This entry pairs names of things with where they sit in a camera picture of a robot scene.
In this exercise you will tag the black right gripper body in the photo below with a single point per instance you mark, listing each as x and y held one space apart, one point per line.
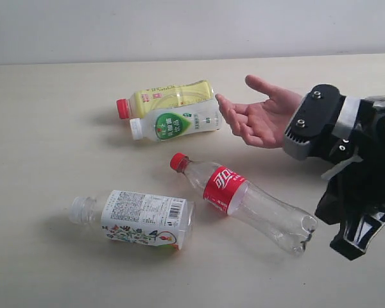
359 163

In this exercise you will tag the right wrist camera black grey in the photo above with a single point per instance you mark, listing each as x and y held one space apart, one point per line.
324 117

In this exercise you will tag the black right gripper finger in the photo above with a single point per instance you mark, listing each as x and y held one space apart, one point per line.
357 231
329 208

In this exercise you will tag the clear cola bottle red label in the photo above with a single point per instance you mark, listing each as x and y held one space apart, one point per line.
289 227

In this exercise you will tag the yellow bottle red cap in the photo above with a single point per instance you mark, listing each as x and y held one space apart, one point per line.
142 102

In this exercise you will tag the clear bottle floral white label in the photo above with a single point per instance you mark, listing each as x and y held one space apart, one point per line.
136 217

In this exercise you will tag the white green label bottle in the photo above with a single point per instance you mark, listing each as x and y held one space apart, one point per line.
168 123

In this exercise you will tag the person's open bare hand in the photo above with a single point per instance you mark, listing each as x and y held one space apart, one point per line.
261 124

